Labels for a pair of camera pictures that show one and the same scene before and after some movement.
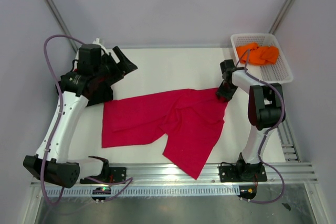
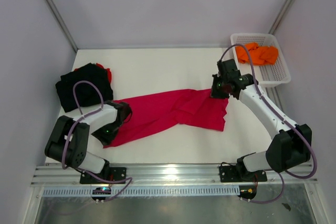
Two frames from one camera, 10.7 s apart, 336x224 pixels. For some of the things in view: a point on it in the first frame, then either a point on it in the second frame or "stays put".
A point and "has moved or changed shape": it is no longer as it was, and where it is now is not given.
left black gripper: [123, 67] → [105, 139]
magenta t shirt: [192, 120] has moved or changed shape
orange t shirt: [258, 54] stays put
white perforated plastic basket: [279, 72] stays put
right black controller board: [247, 191] stays put
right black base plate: [254, 172] stays put
